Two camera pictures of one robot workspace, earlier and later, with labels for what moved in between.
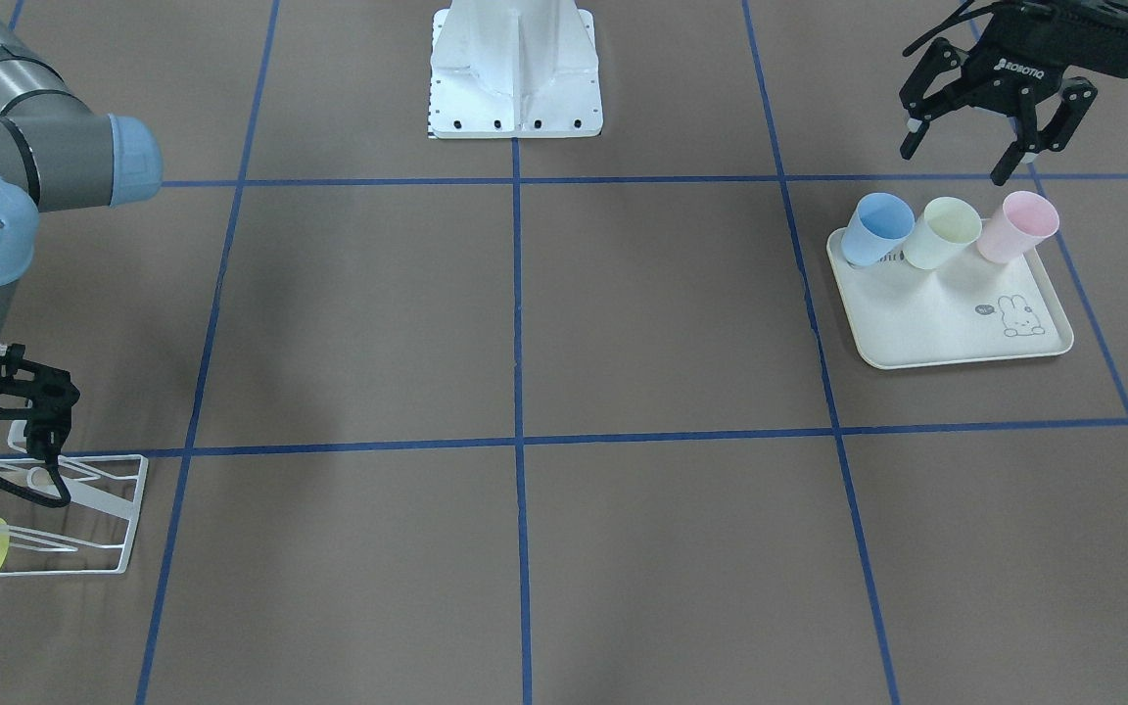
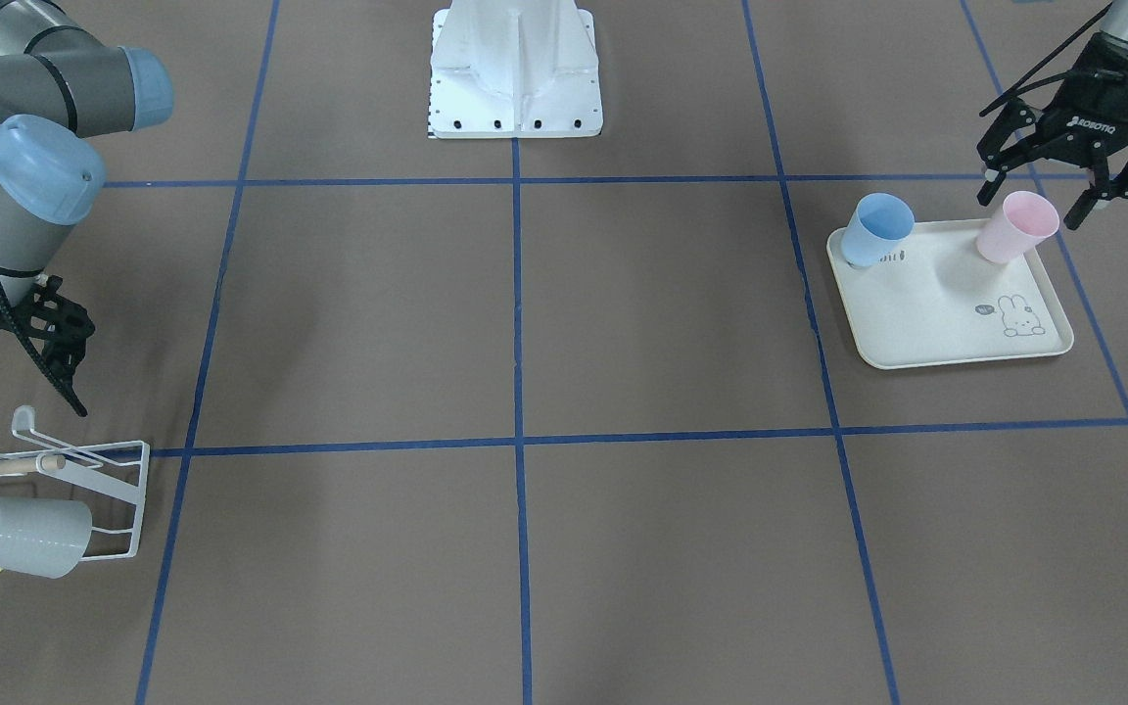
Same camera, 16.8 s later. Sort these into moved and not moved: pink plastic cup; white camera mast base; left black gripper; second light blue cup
Moved: left black gripper
Not moved: pink plastic cup; second light blue cup; white camera mast base
